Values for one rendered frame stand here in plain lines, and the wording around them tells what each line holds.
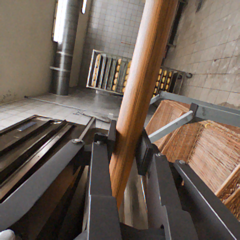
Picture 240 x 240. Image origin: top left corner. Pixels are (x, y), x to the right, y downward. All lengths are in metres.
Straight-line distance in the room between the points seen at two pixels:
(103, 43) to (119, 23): 0.76
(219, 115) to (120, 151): 0.47
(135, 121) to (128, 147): 0.03
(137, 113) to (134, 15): 5.29
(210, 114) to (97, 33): 4.94
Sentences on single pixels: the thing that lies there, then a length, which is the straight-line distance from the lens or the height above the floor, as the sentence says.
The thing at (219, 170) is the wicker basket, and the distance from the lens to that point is 0.99.
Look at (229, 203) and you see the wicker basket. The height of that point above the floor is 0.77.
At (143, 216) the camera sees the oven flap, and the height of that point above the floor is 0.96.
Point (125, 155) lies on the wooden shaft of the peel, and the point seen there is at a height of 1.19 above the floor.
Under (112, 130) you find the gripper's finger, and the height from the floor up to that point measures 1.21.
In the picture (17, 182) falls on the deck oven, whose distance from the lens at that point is 0.99.
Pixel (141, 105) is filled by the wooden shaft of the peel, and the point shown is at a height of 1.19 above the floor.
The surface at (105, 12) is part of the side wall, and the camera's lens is 5.46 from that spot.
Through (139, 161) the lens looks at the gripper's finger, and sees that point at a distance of 0.16.
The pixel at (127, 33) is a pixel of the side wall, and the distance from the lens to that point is 5.27.
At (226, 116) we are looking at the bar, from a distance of 0.62.
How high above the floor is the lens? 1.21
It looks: 3 degrees down
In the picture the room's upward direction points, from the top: 78 degrees counter-clockwise
